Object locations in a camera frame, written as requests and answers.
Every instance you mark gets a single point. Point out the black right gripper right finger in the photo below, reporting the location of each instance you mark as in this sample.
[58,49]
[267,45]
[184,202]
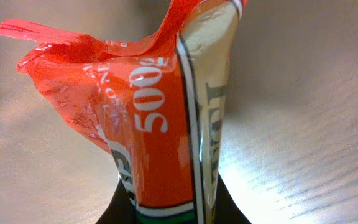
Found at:
[227,212]

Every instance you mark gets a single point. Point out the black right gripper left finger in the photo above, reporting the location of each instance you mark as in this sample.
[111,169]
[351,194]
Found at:
[120,210]

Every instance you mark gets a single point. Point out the orange San Remo spaghetti pack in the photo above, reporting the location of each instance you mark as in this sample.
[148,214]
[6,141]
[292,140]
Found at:
[156,105]

